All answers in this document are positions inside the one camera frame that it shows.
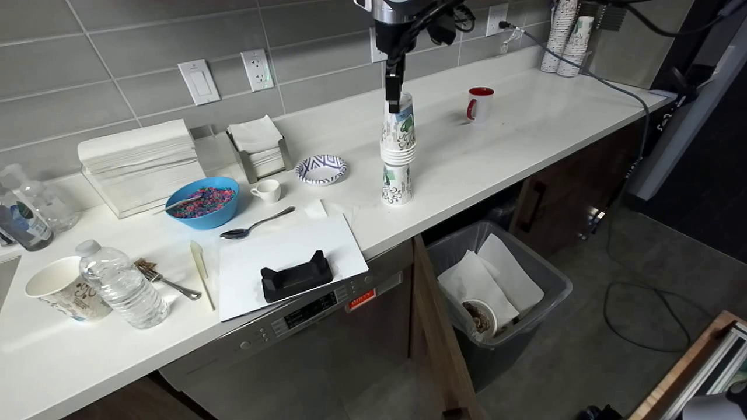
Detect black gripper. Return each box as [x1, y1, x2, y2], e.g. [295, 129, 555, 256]
[376, 14, 422, 116]

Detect white napkin stack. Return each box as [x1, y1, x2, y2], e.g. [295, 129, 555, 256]
[225, 111, 290, 187]

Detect tall stack paper cups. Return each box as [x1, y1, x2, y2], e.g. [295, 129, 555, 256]
[539, 0, 581, 76]

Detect short stack paper cups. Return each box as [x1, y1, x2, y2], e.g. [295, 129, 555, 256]
[555, 14, 598, 79]

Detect white paper towel stack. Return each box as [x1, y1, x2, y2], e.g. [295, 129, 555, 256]
[74, 116, 209, 222]

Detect white mug red inside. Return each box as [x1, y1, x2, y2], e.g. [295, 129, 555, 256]
[465, 83, 498, 126]

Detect blue patterned paper bowl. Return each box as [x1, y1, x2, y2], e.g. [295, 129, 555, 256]
[295, 152, 351, 189]

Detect small white cup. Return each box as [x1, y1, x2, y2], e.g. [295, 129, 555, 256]
[247, 178, 283, 205]

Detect white cutting board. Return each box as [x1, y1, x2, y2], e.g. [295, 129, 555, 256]
[215, 199, 371, 325]

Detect dark brown cabinet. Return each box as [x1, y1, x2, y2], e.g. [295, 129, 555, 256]
[498, 107, 673, 259]

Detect dark metal spoon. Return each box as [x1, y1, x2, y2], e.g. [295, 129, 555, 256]
[216, 203, 299, 242]

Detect black plastic holder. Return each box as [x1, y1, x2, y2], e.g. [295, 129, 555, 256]
[260, 247, 336, 306]

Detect white paper in bin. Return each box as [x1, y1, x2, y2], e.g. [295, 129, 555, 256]
[435, 230, 549, 333]

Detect discarded paper cup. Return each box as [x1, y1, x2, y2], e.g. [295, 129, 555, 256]
[460, 296, 501, 341]

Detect grey trash bin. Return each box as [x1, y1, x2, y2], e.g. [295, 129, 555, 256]
[424, 217, 577, 391]

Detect pale wooden knife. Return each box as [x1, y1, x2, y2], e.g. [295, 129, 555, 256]
[188, 237, 219, 315]

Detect grey dishwasher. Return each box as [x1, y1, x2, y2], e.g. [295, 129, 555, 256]
[157, 237, 417, 420]

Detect metal fork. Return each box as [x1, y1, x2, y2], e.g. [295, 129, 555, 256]
[134, 256, 206, 304]

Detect clear plastic water bottle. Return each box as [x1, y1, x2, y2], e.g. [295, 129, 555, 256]
[72, 237, 180, 332]

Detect large patterned paper cup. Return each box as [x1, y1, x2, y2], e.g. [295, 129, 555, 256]
[24, 254, 115, 325]

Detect clear container blue label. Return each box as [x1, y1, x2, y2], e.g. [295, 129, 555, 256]
[0, 164, 57, 254]

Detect white wall outlet with plug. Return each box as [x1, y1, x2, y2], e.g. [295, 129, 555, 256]
[484, 2, 514, 39]

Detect black power cable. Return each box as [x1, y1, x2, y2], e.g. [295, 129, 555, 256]
[498, 19, 657, 182]

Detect white light switch plate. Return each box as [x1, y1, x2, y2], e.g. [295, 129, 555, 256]
[176, 58, 225, 107]

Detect black floor cable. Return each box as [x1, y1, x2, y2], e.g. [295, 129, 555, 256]
[599, 203, 695, 356]

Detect wooden frame furniture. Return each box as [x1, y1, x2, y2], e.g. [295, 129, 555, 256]
[625, 307, 747, 420]

